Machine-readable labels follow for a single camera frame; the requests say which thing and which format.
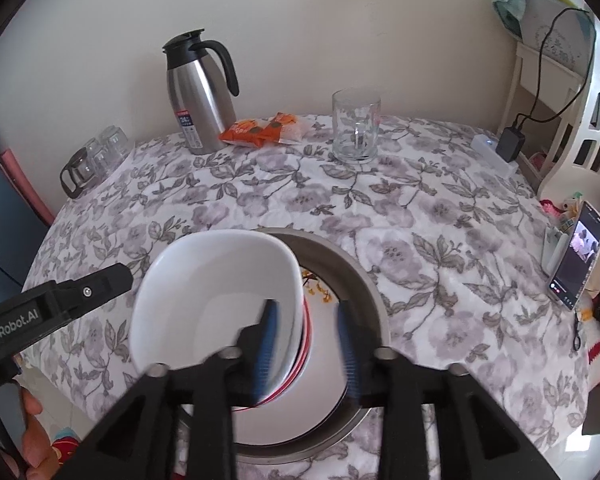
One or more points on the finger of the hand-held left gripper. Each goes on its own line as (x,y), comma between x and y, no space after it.
(95,287)

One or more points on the teal cloth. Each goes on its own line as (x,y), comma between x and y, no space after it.
(510,10)

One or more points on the pink trim strip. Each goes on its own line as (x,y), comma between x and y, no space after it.
(27,185)

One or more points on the pale phone stand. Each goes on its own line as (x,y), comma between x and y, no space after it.
(555,247)

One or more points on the pink toy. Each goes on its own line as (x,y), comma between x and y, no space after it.
(560,207)

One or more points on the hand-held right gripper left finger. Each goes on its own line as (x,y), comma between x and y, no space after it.
(267,345)

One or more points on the white power strip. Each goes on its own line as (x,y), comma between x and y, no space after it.
(485,147)

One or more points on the blue panel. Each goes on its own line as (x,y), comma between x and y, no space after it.
(5,240)

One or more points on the stainless steel thermos jug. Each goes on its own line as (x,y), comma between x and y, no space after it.
(200,100)

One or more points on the black charger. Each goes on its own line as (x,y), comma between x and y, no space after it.
(510,145)

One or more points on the white square bowl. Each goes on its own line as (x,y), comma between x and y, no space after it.
(205,290)

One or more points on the stainless steel plate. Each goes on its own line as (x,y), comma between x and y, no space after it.
(360,280)

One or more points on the small glass cup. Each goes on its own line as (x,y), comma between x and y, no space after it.
(101,157)
(115,142)

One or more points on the white orange snack packet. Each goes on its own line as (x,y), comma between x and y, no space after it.
(290,127)

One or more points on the smartphone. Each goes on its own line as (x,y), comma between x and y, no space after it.
(577,255)

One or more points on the small red strawberry bowl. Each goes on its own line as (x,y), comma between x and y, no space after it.
(308,330)

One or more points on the person's left hand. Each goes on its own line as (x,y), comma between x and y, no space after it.
(37,440)

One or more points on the red patterned cloth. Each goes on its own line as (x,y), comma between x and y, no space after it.
(70,455)

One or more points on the white carved chair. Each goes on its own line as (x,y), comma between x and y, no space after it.
(570,160)

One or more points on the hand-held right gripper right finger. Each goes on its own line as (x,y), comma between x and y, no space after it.
(347,345)

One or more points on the clear glass mug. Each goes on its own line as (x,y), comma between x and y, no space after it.
(355,135)

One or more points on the white plate yellow flower print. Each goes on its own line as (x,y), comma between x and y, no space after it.
(320,390)

